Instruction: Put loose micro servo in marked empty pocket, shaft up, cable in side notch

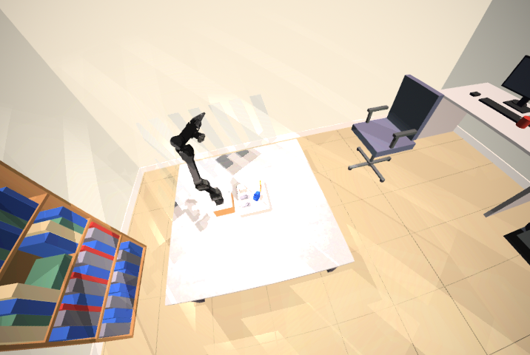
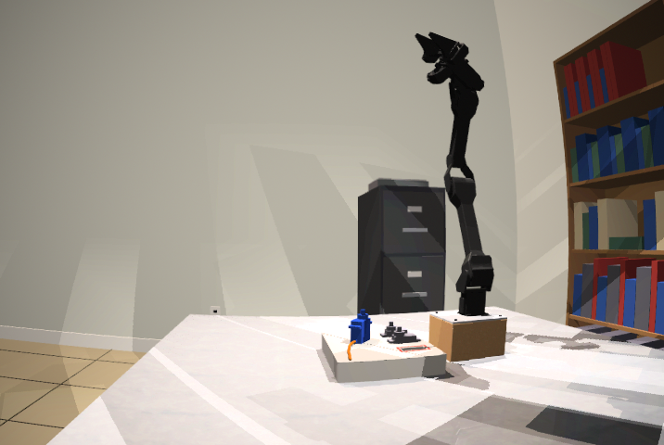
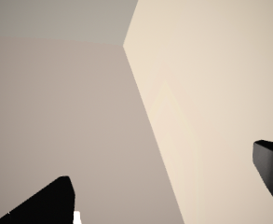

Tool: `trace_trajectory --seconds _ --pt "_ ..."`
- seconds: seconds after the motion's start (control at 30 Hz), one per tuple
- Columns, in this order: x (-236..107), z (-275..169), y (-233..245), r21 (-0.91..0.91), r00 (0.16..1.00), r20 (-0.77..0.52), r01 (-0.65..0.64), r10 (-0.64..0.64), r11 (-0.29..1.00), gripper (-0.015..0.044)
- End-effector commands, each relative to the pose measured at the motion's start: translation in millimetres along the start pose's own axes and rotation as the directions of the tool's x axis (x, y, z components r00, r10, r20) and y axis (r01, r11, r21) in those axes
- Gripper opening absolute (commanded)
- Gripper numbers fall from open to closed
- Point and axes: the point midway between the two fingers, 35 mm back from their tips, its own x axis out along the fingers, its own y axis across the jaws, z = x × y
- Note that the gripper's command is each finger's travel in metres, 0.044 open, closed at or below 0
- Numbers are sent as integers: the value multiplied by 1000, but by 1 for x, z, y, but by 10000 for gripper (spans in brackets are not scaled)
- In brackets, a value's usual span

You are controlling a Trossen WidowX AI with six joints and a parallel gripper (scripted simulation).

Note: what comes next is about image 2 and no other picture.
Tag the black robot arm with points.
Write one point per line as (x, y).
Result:
(477, 270)

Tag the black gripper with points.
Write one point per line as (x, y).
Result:
(446, 50)

